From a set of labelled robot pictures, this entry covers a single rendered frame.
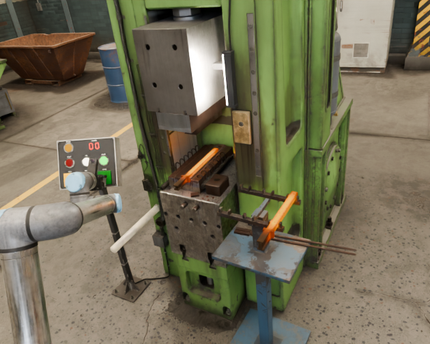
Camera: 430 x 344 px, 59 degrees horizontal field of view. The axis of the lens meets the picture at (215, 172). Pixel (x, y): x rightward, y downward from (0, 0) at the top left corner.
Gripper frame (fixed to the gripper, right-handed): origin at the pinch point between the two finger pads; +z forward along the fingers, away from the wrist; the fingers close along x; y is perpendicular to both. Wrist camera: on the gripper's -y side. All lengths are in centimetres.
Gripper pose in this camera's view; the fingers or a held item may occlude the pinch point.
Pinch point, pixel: (104, 176)
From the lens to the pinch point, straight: 221.0
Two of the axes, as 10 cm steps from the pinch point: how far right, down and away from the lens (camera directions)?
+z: 1.0, 0.0, 10.0
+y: 0.6, 10.0, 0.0
